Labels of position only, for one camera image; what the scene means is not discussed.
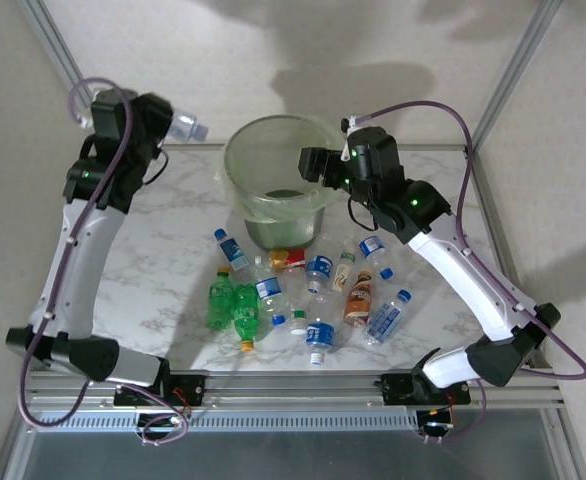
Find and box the clear bottle without label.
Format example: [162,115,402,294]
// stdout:
[166,112,210,145]

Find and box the short bottle blue label blue cap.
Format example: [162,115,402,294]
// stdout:
[357,235,394,280]

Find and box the clear bottle blue label white cap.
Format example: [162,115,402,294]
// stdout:
[305,294,337,366]
[304,253,335,295]

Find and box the white bottle green cap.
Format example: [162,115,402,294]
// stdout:
[331,248,358,295]

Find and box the brown coffee drink bottle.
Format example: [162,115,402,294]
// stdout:
[343,268,377,329]

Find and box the small bottle blue-white label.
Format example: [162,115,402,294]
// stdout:
[213,228,251,274]

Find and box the bottle blue text label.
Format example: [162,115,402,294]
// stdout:
[361,288,414,346]

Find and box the green bottle orange cap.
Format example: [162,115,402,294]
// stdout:
[232,282,262,354]

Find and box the green bottle yellow cap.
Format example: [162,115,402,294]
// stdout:
[206,266,238,331]

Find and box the grey round waste bin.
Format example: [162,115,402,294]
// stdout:
[224,114,343,251]

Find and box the bottle with red-yellow label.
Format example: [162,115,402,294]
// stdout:
[252,248,308,274]

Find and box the small lit circuit board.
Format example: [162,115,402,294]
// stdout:
[136,412,187,436]
[416,408,458,432]

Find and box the grey metal panel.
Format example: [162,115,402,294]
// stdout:
[2,429,574,480]

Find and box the aluminium table edge rail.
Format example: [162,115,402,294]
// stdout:
[162,143,469,153]
[0,394,39,480]
[465,147,586,480]

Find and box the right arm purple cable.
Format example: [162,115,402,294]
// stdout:
[345,101,586,444]

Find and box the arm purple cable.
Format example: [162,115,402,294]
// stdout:
[17,77,190,447]
[345,101,586,444]

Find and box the aluminium frame post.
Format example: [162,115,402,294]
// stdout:
[467,0,564,151]
[16,0,88,101]

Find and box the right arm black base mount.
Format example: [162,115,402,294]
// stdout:
[380,372,473,407]

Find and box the wide aluminium mounting rail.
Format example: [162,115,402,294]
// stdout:
[25,369,567,416]

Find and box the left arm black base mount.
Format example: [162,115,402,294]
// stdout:
[112,373,208,407]

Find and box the slotted grey cable duct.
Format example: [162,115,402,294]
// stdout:
[35,412,422,434]

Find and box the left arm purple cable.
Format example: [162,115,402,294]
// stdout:
[17,77,190,447]

